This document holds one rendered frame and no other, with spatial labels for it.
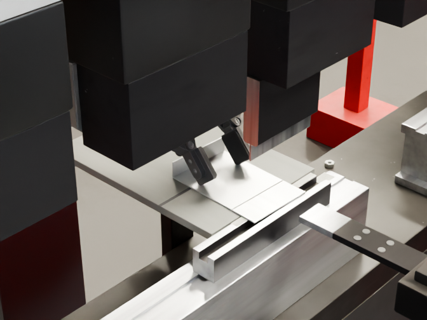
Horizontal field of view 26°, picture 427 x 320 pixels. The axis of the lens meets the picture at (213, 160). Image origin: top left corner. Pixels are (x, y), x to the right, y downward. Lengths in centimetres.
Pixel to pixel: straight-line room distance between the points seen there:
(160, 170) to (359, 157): 38
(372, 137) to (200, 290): 55
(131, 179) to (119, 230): 164
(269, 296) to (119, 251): 162
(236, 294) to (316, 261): 15
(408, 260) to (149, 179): 31
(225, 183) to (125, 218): 171
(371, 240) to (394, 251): 3
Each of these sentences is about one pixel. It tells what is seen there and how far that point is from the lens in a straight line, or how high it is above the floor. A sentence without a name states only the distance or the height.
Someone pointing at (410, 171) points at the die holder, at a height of 89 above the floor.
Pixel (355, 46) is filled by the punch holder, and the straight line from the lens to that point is 97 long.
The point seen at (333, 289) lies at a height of 88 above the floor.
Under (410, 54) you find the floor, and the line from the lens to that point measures 383.
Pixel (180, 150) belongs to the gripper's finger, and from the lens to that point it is 104.
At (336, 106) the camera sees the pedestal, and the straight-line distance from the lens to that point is 312.
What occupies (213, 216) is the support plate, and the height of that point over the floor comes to 100.
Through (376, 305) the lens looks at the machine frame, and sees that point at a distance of 121.
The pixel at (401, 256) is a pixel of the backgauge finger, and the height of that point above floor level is 101.
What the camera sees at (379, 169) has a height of 87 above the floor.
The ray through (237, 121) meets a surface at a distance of 108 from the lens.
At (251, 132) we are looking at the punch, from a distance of 94.
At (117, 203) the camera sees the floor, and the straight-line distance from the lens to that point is 283.
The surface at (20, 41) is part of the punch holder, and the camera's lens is 64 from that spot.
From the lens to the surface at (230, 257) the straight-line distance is 97.
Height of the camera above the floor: 158
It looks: 31 degrees down
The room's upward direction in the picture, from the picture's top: straight up
